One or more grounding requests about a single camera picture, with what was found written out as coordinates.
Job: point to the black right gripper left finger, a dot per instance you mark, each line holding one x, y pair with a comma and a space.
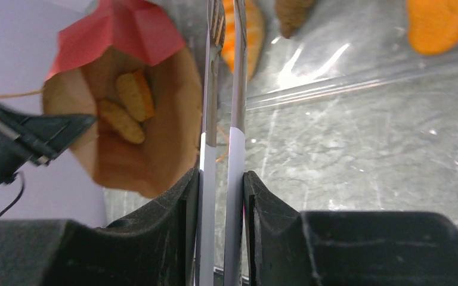
153, 245

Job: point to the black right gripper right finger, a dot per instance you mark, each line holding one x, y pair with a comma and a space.
287, 247

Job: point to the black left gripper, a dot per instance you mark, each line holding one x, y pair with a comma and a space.
38, 138

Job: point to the red paper bag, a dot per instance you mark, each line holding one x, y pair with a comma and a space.
127, 64

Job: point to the orange striped fake croissant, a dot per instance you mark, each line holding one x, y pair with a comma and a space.
255, 32

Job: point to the brown fake bread roll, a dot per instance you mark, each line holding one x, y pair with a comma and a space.
292, 14

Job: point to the orange fake bread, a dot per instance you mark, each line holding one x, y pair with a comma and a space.
433, 26

